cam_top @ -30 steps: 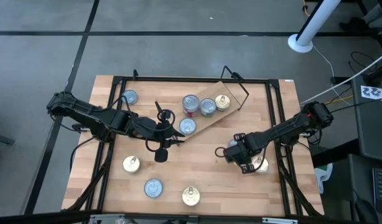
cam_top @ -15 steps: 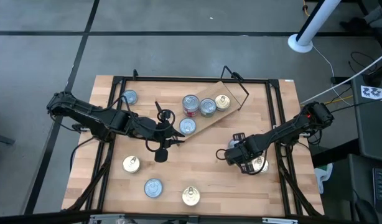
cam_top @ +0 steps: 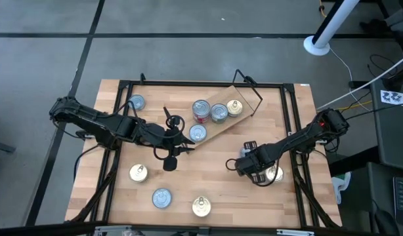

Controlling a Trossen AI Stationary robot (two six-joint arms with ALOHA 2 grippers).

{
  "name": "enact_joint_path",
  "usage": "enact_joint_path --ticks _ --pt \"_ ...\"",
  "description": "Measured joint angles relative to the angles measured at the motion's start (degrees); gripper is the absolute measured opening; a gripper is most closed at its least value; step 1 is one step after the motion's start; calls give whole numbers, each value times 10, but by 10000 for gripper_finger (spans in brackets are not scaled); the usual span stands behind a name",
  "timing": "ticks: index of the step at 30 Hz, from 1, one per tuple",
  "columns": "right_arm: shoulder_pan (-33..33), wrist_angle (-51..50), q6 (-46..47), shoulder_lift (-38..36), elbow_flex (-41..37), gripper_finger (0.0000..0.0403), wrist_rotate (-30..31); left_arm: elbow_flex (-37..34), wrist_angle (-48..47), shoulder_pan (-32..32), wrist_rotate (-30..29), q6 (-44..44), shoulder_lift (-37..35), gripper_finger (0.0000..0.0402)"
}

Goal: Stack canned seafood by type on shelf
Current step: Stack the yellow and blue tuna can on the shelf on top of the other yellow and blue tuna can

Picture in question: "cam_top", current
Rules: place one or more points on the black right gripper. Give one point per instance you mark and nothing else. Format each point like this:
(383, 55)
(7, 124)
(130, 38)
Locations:
(254, 160)

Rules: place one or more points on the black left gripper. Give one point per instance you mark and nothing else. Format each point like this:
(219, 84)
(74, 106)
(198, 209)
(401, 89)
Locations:
(168, 139)

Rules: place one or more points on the blue-label yellowfin tuna can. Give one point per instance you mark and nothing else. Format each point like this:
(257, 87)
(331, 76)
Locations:
(243, 151)
(162, 197)
(198, 132)

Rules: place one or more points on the green-label silver-lid can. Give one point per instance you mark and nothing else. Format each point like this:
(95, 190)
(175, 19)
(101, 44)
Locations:
(219, 111)
(136, 102)
(219, 122)

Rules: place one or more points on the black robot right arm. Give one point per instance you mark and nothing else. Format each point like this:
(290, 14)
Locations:
(300, 139)

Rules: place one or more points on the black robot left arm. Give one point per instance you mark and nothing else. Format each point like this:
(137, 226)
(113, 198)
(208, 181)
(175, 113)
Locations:
(99, 123)

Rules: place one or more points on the white and green cloth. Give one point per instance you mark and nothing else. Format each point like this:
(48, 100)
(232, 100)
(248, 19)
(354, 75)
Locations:
(341, 185)

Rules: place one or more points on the dark grey desk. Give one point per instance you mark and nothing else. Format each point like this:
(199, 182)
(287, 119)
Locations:
(382, 190)

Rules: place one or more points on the dark grey cabinet top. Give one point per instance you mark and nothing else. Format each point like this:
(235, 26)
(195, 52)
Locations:
(395, 137)

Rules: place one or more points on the black computer mouse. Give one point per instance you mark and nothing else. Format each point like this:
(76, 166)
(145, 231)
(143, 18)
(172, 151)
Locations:
(387, 224)

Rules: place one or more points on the white printed paper sign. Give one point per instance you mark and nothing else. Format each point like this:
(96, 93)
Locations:
(395, 97)

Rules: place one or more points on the white pole with round base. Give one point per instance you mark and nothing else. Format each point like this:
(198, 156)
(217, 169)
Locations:
(332, 23)

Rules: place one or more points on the black rig crossbar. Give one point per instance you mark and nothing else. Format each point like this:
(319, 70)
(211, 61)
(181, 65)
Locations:
(40, 228)

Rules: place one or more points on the person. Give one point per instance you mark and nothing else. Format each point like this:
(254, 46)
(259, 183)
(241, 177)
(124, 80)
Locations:
(373, 25)

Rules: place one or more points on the dark floor stand foot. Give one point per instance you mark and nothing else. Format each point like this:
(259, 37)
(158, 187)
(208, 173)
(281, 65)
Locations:
(1, 146)

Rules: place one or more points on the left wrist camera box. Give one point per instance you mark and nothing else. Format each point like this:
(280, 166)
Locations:
(170, 164)

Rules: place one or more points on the wooden shelf with black frame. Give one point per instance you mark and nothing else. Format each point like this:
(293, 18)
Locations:
(218, 131)

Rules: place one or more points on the black aluminium table frame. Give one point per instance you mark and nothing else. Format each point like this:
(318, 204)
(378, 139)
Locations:
(204, 84)

